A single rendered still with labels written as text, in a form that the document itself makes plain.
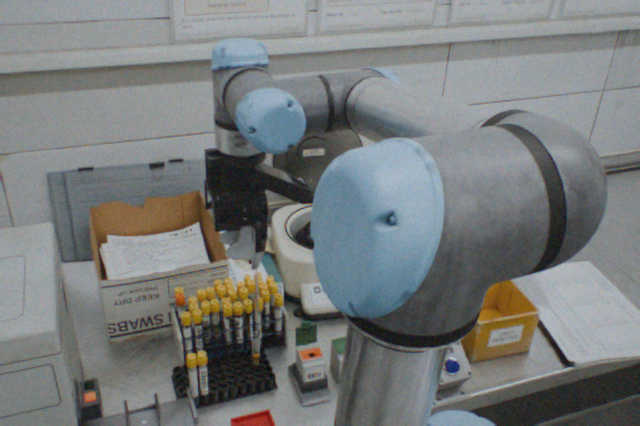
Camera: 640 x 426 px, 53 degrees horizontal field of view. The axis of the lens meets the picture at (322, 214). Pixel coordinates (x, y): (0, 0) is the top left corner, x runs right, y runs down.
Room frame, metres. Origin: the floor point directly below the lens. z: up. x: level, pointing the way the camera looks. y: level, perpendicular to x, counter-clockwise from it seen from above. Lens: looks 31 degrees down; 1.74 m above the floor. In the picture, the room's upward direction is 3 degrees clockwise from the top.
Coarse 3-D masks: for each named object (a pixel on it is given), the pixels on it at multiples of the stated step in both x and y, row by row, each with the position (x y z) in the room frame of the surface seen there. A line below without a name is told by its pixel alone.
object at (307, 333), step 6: (306, 324) 0.87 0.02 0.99; (312, 324) 0.87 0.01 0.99; (300, 330) 0.86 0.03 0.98; (306, 330) 0.87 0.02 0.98; (312, 330) 0.87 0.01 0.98; (300, 336) 0.86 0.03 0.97; (306, 336) 0.87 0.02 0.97; (312, 336) 0.87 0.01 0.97; (300, 342) 0.86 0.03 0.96; (306, 342) 0.86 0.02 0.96; (312, 342) 0.87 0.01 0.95
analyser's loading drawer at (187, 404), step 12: (156, 396) 0.73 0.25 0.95; (192, 396) 0.75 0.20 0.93; (132, 408) 0.72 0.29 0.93; (144, 408) 0.73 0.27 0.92; (156, 408) 0.71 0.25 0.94; (168, 408) 0.74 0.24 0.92; (180, 408) 0.74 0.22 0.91; (192, 408) 0.72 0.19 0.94; (96, 420) 0.71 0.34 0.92; (108, 420) 0.71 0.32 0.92; (120, 420) 0.71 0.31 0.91; (132, 420) 0.71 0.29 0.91; (156, 420) 0.71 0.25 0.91; (168, 420) 0.71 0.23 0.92; (180, 420) 0.71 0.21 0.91; (192, 420) 0.71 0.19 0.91
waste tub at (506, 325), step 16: (496, 288) 1.07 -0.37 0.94; (512, 288) 1.04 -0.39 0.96; (496, 304) 1.08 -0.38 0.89; (512, 304) 1.03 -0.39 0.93; (528, 304) 0.99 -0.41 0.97; (480, 320) 1.03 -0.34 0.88; (496, 320) 0.93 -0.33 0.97; (512, 320) 0.94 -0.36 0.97; (528, 320) 0.95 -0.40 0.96; (480, 336) 0.92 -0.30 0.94; (496, 336) 0.93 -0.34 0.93; (512, 336) 0.94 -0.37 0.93; (528, 336) 0.95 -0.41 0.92; (464, 352) 0.94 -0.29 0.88; (480, 352) 0.92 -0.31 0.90; (496, 352) 0.93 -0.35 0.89; (512, 352) 0.94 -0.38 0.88
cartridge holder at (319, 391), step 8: (288, 368) 0.87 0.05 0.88; (296, 368) 0.84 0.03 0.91; (296, 376) 0.83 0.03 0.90; (296, 384) 0.83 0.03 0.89; (304, 384) 0.81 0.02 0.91; (312, 384) 0.81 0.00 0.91; (320, 384) 0.82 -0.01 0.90; (304, 392) 0.81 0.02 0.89; (312, 392) 0.81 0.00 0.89; (320, 392) 0.81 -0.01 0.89; (328, 392) 0.81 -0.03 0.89; (304, 400) 0.79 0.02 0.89; (312, 400) 0.79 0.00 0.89; (320, 400) 0.80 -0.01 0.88
